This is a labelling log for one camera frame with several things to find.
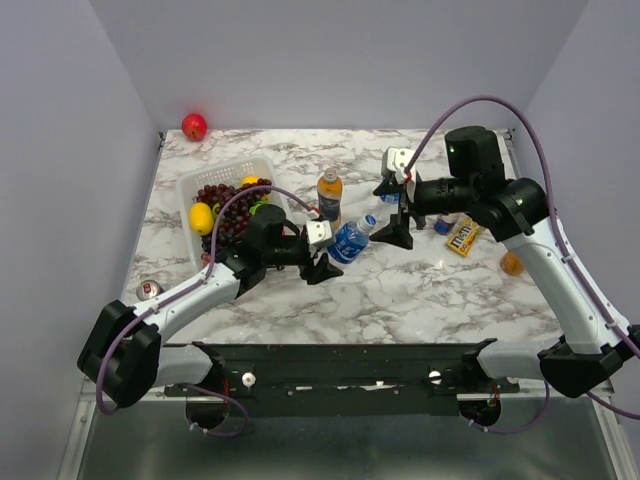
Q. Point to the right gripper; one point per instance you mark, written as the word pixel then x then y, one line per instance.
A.
pixel 397 232

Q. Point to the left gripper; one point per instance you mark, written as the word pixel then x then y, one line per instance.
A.
pixel 322 272

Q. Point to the blue label water bottle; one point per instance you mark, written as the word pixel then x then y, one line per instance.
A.
pixel 349 243

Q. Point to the small orange juice bottle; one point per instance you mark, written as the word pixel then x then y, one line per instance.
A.
pixel 511 265

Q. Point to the blue Pocari Sweat cap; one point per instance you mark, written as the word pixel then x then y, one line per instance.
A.
pixel 366 224

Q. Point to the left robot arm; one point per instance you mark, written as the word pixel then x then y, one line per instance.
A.
pixel 123 353

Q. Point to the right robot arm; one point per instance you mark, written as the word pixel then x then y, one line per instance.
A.
pixel 596 339

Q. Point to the far blue water bottle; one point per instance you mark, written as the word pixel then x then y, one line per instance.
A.
pixel 389 198

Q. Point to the tall orange juice bottle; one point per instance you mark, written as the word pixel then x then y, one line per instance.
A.
pixel 329 190

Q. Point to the Red Bull can right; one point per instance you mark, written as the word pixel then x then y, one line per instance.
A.
pixel 444 223

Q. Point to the red bull can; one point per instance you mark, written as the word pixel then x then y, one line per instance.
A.
pixel 148 289
pixel 444 223

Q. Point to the yellow M&M's candy pack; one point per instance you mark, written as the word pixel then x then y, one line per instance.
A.
pixel 463 235

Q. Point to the green apple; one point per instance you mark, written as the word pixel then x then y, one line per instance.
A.
pixel 256 206

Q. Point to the dark red grape bunch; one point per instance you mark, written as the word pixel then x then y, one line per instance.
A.
pixel 231 217

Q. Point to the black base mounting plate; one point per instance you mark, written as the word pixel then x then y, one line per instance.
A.
pixel 335 380

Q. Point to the yellow orange fruit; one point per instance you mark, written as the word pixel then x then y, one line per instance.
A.
pixel 250 181

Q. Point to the yellow lemon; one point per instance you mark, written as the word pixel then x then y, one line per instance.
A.
pixel 201 219

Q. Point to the white plastic basket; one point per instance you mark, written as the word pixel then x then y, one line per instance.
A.
pixel 229 172

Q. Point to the Red Bull can left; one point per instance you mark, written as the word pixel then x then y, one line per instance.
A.
pixel 148 289

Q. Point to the red apple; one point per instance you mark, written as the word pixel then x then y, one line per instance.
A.
pixel 194 127

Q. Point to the aluminium frame rail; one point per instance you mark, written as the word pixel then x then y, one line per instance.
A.
pixel 528 388

